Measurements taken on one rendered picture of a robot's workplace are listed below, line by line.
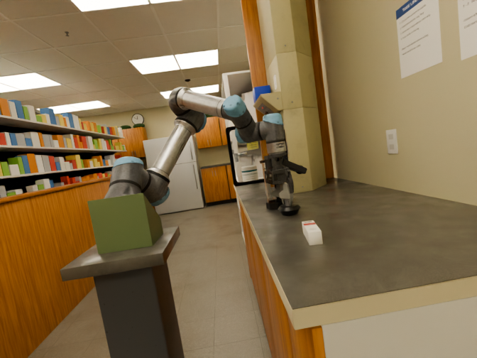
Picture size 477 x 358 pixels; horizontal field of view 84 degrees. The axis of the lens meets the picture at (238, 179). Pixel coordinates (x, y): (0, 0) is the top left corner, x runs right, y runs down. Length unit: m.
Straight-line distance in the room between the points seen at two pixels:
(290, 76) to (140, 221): 1.08
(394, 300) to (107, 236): 0.85
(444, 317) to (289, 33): 1.40
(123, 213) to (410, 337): 0.84
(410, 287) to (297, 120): 1.13
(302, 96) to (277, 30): 0.37
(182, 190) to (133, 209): 5.50
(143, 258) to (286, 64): 1.19
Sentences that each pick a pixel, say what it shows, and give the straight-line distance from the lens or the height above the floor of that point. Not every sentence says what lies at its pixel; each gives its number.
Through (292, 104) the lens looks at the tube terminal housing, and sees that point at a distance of 1.54.
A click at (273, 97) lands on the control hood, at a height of 1.48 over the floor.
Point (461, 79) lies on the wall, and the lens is 1.17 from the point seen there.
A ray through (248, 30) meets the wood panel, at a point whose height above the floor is 2.00.
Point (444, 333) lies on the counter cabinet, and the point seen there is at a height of 0.84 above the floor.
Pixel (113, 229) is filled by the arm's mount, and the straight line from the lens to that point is 1.02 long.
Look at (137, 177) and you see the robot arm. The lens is 1.10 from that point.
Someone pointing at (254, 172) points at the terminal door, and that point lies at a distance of 1.79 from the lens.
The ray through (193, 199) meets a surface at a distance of 6.47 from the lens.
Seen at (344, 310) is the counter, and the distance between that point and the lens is 0.55.
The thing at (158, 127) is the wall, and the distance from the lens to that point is 7.23.
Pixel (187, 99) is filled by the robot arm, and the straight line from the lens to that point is 1.18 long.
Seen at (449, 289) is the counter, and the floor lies 0.92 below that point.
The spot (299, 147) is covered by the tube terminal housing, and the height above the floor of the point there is 1.19.
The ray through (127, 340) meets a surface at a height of 0.63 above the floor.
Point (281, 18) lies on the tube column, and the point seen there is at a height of 1.89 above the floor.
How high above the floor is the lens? 1.22
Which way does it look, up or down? 6 degrees down
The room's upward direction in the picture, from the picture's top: 8 degrees counter-clockwise
